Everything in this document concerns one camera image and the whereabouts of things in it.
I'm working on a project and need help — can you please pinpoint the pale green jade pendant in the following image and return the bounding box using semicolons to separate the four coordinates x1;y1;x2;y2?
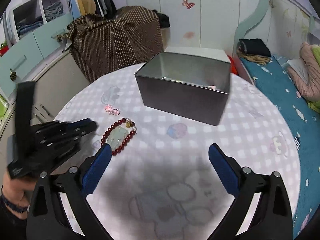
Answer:
106;126;129;151

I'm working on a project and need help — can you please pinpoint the dark red bead bracelet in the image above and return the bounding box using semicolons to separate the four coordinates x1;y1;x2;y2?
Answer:
100;117;138;156

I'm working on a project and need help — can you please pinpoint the person left hand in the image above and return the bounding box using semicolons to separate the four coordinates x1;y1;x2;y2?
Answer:
2;170;37;207

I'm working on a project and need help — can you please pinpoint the pink bear earring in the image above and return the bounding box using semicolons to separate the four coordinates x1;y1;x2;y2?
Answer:
104;105;120;115

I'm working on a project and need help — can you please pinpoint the white lower cabinet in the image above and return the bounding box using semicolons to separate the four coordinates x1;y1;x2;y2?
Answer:
0;51;91;143

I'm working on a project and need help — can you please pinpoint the green packet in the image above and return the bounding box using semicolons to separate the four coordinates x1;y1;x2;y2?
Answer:
0;95;8;120

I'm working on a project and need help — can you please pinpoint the pink checkered tablecloth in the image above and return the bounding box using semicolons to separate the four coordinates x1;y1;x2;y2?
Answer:
56;66;300;239

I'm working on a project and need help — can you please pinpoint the pine cone drawer ornament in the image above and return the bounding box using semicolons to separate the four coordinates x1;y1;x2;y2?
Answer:
10;72;17;81

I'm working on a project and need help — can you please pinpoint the brown polka dot cloth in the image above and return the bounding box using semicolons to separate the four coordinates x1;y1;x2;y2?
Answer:
63;6;163;83

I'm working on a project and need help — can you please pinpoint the grey metal tin box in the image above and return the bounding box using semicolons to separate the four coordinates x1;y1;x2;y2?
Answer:
135;52;231;126

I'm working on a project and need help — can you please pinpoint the teal drawer unit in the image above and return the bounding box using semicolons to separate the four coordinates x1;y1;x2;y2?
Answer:
0;13;73;98

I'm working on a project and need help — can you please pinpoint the teal bed sheet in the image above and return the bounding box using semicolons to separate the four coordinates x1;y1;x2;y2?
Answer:
240;55;320;238

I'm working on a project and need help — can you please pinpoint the folded jeans pile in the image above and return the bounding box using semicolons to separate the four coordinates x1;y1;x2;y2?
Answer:
16;0;65;37

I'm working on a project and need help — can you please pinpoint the white low step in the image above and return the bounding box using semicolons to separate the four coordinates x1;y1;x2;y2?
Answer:
164;46;231;63

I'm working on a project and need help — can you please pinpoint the folded dark clothes stack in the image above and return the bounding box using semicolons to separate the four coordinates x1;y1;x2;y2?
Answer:
236;38;271;66

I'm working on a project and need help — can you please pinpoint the lilac shelf unit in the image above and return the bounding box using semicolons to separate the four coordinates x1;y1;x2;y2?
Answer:
2;0;69;46

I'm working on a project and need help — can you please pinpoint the pink and green jacket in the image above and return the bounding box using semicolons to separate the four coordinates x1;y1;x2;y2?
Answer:
287;42;319;113

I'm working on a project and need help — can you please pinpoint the teal bunk bed frame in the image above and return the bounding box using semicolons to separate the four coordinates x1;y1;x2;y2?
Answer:
234;0;269;45

